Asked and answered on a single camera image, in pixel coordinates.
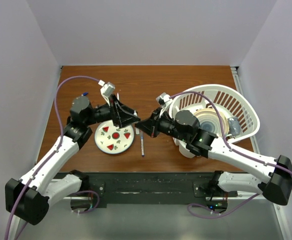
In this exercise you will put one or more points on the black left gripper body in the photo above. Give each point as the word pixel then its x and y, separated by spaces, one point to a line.
pixel 105 113

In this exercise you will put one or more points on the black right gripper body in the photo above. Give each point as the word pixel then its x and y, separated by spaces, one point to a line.
pixel 165 125

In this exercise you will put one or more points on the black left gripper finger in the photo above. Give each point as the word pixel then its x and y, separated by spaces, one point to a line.
pixel 128 120
pixel 126 108

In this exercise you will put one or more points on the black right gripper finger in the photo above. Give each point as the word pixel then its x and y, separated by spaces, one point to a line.
pixel 147 126
pixel 155 115

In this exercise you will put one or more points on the white pen with printed text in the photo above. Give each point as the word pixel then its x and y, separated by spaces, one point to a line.
pixel 142 144

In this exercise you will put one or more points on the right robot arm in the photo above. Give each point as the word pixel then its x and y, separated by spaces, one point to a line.
pixel 264 175

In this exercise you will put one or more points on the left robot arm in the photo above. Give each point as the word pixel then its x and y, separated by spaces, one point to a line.
pixel 29 197

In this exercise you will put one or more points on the watermelon pattern plate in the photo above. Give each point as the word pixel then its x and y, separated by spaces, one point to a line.
pixel 113 140

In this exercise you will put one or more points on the beige stacked plates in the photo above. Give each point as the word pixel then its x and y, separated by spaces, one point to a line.
pixel 209 121

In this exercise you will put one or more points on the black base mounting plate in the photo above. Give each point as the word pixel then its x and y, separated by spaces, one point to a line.
pixel 154 188

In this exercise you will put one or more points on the grey cup in basket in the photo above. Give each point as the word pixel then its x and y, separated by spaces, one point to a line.
pixel 234 126

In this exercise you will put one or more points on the white plastic basket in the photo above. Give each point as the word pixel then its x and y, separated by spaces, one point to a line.
pixel 224 100

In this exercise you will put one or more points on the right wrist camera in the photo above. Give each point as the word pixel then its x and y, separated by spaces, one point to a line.
pixel 164 101

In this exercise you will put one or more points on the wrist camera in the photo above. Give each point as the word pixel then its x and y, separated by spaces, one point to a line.
pixel 164 101
pixel 107 88

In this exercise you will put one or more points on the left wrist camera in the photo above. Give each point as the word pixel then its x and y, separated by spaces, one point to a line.
pixel 107 88

